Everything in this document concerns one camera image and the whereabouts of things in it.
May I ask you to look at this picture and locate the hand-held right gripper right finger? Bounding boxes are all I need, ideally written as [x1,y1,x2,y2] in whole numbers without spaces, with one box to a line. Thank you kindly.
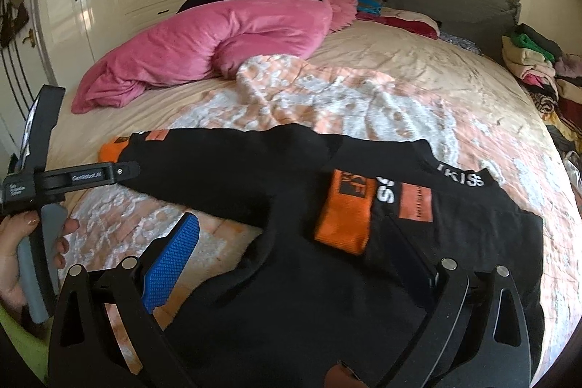
[377,215,531,388]

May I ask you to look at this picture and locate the peach and white patterned bedspread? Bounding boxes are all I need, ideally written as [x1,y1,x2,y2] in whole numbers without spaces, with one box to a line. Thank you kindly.
[45,17,582,375]

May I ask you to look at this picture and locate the pile of assorted clothes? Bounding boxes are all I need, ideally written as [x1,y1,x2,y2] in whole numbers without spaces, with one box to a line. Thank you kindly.
[500,22,582,189]

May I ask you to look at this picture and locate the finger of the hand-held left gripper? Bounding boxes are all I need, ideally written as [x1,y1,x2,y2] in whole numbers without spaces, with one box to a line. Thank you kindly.
[107,161,143,186]

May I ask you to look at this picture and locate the white door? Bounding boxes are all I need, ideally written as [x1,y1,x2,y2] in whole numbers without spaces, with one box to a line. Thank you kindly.
[0,0,57,171]

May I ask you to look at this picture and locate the black and orange sweatshirt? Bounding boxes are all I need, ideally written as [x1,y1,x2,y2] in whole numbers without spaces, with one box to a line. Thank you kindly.
[99,124,546,388]

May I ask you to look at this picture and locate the person's right hand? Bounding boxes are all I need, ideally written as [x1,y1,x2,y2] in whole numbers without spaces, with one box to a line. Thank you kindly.
[328,362,367,388]

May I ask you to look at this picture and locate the brown handbag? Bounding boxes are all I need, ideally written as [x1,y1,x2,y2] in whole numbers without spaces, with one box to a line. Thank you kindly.
[0,0,30,48]

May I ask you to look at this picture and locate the pink fleece blanket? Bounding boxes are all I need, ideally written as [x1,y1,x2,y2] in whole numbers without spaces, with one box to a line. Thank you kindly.
[72,0,335,115]

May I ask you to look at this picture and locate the person's yellow-green clothing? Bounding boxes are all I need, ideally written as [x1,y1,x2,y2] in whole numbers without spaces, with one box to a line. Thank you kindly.
[0,306,52,375]

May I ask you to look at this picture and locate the grey patterned cloth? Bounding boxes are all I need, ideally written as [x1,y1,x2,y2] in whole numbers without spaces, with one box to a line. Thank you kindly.
[439,31,483,55]

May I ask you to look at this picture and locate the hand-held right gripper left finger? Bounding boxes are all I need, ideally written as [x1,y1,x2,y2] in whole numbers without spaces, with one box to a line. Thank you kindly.
[48,213,237,388]

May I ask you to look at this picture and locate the person's left hand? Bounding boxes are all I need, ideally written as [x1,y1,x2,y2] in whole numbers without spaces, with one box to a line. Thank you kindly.
[0,212,81,311]

